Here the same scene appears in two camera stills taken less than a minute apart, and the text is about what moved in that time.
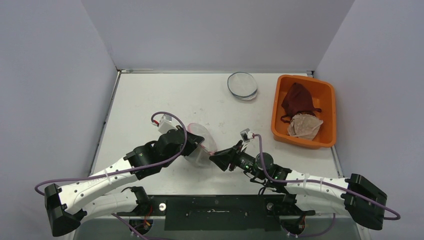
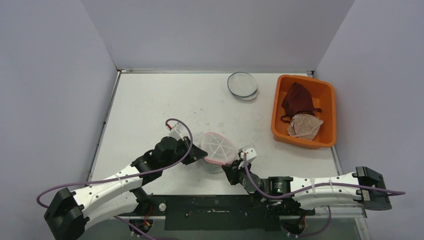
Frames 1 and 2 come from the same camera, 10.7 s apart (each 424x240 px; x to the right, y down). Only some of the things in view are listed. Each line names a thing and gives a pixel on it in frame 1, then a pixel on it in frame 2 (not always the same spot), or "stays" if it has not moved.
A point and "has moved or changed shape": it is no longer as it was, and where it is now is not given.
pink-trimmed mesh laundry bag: (199, 157) has moved or changed shape
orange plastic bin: (321, 95) stays
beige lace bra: (306, 127) stays
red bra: (297, 101) stays
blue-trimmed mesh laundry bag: (242, 85) stays
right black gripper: (233, 159) -> (232, 168)
